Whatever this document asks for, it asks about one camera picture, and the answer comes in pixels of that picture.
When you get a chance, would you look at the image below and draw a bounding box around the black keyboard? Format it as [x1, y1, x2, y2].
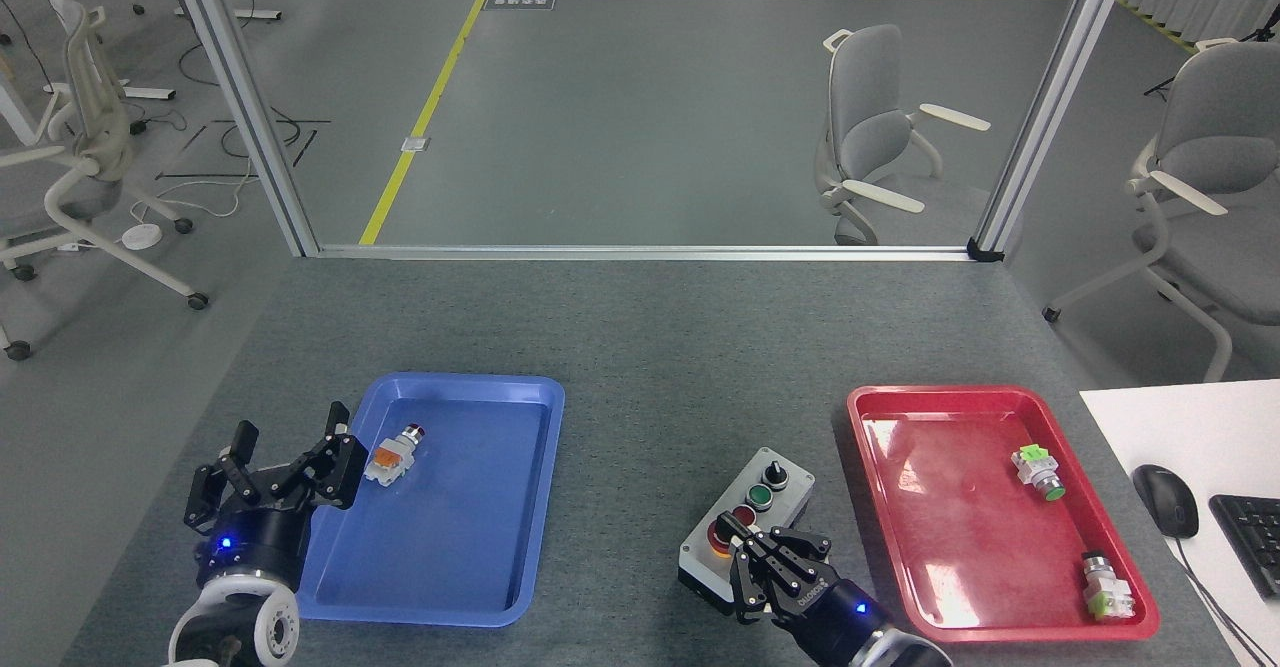
[1208, 493, 1280, 601]

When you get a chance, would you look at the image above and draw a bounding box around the silver aluminium post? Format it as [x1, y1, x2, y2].
[160, 0, 321, 259]
[972, 0, 1141, 258]

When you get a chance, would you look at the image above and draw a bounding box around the black mouse cable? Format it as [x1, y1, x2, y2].
[1172, 535, 1271, 667]

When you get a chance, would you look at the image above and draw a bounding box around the blue plastic tray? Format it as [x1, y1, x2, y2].
[296, 373, 567, 630]

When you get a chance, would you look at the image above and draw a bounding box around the silver push button green block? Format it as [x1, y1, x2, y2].
[1080, 550, 1138, 622]

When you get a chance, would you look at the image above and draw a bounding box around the white mesh office chair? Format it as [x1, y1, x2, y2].
[0, 2, 212, 363]

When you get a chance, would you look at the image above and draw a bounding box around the green push button switch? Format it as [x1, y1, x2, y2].
[1010, 443, 1068, 504]

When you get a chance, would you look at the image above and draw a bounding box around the white side table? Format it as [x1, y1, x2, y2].
[1078, 378, 1280, 667]

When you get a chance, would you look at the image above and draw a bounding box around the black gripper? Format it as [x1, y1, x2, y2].
[727, 524, 893, 667]
[183, 401, 370, 594]

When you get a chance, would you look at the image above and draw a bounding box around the silver aluminium rail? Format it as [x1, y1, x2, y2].
[316, 244, 976, 263]

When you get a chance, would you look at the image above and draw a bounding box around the red push button orange block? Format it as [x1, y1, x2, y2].
[363, 425, 427, 489]

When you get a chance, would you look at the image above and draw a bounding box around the red plastic tray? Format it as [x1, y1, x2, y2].
[846, 384, 1162, 644]

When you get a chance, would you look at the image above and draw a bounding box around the white floor cable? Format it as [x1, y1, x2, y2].
[130, 159, 263, 230]

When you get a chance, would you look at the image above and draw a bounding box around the black floor cable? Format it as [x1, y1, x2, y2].
[178, 37, 333, 180]

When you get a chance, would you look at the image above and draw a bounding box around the grey office chair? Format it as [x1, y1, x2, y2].
[1042, 39, 1280, 384]
[815, 24, 993, 247]

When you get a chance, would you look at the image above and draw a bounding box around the grey control box with buttons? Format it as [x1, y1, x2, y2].
[677, 446, 817, 617]

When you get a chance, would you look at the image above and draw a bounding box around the black computer mouse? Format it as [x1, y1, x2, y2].
[1131, 463, 1201, 540]

